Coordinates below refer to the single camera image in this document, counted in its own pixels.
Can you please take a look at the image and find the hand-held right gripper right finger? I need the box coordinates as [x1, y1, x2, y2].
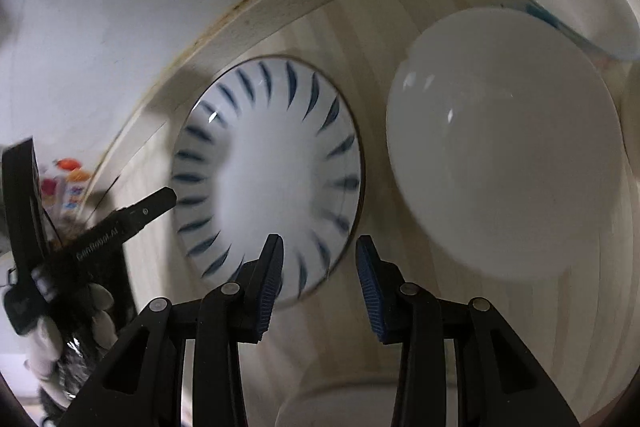
[355, 234, 582, 427]

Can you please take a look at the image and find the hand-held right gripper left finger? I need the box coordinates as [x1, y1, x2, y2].
[57, 233, 286, 427]

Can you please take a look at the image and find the blue striped white bowl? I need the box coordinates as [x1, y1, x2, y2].
[170, 56, 366, 310]

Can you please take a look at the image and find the plain white bowl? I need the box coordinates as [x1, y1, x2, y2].
[386, 6, 632, 283]

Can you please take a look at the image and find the colourful printed package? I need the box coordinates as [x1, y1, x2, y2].
[40, 157, 93, 219]

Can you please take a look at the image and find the person's left hand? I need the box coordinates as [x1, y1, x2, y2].
[22, 282, 121, 390]

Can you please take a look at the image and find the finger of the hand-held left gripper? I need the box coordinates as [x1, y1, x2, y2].
[102, 187, 177, 242]

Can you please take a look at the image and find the white floral plate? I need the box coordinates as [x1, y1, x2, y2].
[274, 379, 461, 427]

